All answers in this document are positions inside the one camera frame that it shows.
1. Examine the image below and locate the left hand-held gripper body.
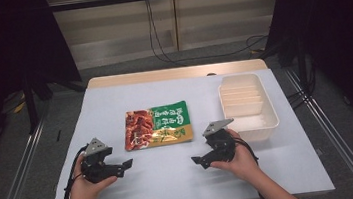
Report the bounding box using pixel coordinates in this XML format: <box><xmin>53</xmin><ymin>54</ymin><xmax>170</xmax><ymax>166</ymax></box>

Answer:
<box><xmin>77</xmin><ymin>134</ymin><xmax>127</xmax><ymax>186</ymax></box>

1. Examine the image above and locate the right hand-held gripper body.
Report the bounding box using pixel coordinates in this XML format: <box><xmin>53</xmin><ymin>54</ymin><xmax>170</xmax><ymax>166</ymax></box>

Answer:
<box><xmin>195</xmin><ymin>117</ymin><xmax>240</xmax><ymax>170</ymax></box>

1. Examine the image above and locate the green and red food packet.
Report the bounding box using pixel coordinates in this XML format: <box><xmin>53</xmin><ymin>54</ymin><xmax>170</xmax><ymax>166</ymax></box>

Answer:
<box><xmin>119</xmin><ymin>99</ymin><xmax>196</xmax><ymax>153</ymax></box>

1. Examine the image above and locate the white plastic container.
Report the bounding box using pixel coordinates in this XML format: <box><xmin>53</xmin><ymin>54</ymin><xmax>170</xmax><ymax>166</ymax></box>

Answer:
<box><xmin>216</xmin><ymin>69</ymin><xmax>283</xmax><ymax>146</ymax></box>

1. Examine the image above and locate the person's left hand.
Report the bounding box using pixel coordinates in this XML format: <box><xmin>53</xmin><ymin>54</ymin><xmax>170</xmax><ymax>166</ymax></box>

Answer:
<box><xmin>62</xmin><ymin>151</ymin><xmax>121</xmax><ymax>199</ymax></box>

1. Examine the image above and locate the person's right hand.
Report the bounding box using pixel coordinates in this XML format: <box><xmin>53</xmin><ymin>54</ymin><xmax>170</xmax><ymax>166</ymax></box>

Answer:
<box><xmin>206</xmin><ymin>125</ymin><xmax>262</xmax><ymax>186</ymax></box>

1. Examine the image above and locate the white table cover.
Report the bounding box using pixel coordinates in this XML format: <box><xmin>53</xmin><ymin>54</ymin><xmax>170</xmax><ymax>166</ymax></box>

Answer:
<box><xmin>36</xmin><ymin>61</ymin><xmax>336</xmax><ymax>199</ymax></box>

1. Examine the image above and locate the black metal stand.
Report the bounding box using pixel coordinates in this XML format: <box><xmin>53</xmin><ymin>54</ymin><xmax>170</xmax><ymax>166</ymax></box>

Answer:
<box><xmin>20</xmin><ymin>69</ymin><xmax>91</xmax><ymax>136</ymax></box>
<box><xmin>277</xmin><ymin>30</ymin><xmax>319</xmax><ymax>101</ymax></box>

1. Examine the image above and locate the black curtain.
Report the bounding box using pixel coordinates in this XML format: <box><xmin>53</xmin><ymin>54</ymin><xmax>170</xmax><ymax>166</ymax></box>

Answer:
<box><xmin>253</xmin><ymin>0</ymin><xmax>353</xmax><ymax>157</ymax></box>
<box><xmin>0</xmin><ymin>0</ymin><xmax>93</xmax><ymax>181</ymax></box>

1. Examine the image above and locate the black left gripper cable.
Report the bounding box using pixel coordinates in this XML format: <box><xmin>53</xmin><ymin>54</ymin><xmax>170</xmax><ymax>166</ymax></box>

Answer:
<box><xmin>55</xmin><ymin>144</ymin><xmax>95</xmax><ymax>199</ymax></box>

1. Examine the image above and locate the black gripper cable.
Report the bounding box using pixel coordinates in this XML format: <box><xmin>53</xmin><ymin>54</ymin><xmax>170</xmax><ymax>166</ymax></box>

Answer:
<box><xmin>233</xmin><ymin>134</ymin><xmax>261</xmax><ymax>169</ymax></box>
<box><xmin>55</xmin><ymin>144</ymin><xmax>95</xmax><ymax>199</ymax></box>

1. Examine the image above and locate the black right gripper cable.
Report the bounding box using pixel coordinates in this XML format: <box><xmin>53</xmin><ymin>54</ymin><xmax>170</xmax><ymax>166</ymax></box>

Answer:
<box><xmin>233</xmin><ymin>134</ymin><xmax>261</xmax><ymax>169</ymax></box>

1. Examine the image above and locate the black hanging cable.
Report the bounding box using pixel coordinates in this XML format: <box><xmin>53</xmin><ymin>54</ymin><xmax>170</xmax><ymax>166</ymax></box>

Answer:
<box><xmin>144</xmin><ymin>0</ymin><xmax>272</xmax><ymax>67</ymax></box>

